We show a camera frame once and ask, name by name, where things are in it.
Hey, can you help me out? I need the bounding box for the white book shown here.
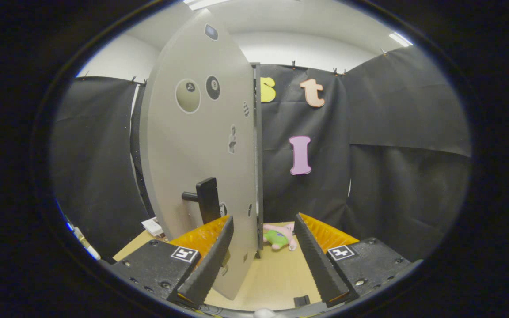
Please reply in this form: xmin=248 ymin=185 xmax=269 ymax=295
xmin=141 ymin=216 xmax=165 ymax=237

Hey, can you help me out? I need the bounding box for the black backdrop cloth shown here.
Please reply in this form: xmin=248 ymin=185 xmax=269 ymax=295
xmin=50 ymin=44 xmax=472 ymax=261

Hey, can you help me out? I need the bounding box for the white side table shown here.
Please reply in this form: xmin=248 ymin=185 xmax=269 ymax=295
xmin=72 ymin=225 xmax=101 ymax=261

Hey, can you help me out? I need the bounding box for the light grey shoe cabinet door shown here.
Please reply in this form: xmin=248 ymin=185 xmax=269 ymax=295
xmin=140 ymin=9 xmax=260 ymax=301

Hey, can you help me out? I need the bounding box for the grey shoe cabinet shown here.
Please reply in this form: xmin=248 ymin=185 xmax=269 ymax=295
xmin=249 ymin=62 xmax=265 ymax=259

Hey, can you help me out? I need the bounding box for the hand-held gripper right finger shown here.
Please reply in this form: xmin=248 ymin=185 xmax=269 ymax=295
xmin=294 ymin=212 xmax=424 ymax=309

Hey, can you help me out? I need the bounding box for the pink and green plush toy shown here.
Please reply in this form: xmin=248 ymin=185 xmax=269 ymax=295
xmin=263 ymin=223 xmax=298 ymax=252

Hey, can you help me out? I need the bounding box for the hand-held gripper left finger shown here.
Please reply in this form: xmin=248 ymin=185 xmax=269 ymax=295
xmin=99 ymin=215 xmax=235 ymax=309

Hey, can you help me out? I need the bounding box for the long ceiling light panel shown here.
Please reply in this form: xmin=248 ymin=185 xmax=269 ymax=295
xmin=183 ymin=0 xmax=233 ymax=11

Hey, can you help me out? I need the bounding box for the narrow ceiling light panel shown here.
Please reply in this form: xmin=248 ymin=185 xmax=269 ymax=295
xmin=389 ymin=32 xmax=414 ymax=47

